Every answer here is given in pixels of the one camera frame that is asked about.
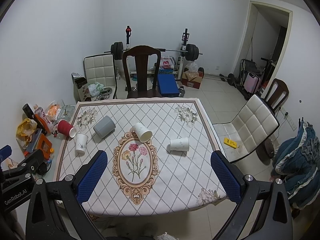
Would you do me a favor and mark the white padded chair left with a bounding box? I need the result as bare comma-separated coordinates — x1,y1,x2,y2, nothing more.
83,54,117,99

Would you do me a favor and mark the black printed carton box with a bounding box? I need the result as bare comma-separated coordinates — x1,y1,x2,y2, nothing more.
71,73,91,102

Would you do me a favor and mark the blue weight bench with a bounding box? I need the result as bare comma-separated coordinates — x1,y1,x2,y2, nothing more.
157,74,180,98

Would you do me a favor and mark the white padded chair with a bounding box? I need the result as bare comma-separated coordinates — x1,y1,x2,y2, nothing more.
83,54,117,99
213,95,280,163

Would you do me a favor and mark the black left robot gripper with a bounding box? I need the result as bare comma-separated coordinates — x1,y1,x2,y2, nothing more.
0,144,46,213

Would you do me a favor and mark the floral patterned tablecloth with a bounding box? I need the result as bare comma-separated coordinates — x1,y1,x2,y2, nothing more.
54,98,226,217

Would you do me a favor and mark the white paper cup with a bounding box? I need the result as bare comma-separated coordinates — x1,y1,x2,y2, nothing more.
167,137,190,152
75,133,88,155
133,122,152,143

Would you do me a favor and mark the pink suitcase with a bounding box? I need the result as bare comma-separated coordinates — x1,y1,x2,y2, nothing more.
244,72,261,94

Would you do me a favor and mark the dark wooden chair right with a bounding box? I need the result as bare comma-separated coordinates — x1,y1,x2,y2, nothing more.
261,78,289,114

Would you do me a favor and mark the yellow tool on chair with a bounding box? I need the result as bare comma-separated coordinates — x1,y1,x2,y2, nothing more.
223,138,238,149

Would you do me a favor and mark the white paper cup left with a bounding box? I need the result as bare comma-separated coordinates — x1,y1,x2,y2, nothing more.
75,133,88,155

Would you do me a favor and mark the white paper cup centre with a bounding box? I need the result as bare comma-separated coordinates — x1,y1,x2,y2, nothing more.
133,122,152,143

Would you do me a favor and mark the orange toy box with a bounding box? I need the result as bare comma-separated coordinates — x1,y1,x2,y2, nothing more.
35,133,52,160

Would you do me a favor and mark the red ribbed paper cup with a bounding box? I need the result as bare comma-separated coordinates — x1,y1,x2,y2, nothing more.
57,120,76,138

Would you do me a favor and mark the cardboard box with tissue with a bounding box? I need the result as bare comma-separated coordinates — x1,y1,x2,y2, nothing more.
181,61,204,89

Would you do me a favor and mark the barbell with black plates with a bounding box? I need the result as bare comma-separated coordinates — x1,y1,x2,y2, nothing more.
105,42,202,61

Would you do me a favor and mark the white paper cup right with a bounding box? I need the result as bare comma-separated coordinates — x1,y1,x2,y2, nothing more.
167,137,190,152

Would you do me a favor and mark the dark wooden chair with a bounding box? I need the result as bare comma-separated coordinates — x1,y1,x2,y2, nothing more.
122,55,162,99
261,78,289,114

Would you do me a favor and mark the red white plastic bag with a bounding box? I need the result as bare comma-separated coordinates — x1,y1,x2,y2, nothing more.
159,56,174,69

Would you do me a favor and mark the blue crumpled blanket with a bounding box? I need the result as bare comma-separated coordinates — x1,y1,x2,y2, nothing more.
272,120,319,210

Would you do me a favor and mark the orange snack bag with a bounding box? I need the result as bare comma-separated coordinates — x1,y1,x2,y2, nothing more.
45,101,61,122

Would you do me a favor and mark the yellow plastic bag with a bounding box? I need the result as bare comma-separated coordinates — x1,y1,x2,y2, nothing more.
16,118,37,149

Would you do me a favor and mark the white padded chair right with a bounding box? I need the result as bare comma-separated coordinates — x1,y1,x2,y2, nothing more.
213,95,280,163

